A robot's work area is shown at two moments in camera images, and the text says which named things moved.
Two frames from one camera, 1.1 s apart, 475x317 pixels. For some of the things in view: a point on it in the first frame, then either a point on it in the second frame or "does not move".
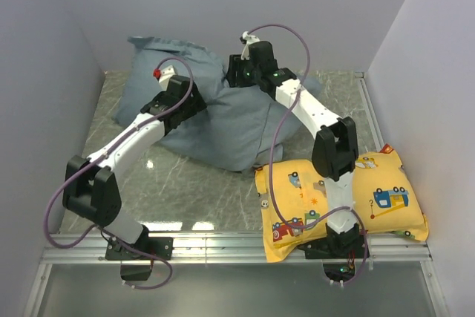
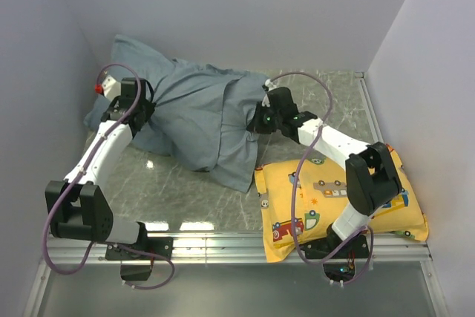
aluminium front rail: (90, 249) does not move
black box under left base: (135, 272) does not move
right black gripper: (234, 65) → (257, 125)
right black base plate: (337, 246) does not move
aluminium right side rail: (360, 78) does not move
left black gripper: (196, 104) → (149, 108)
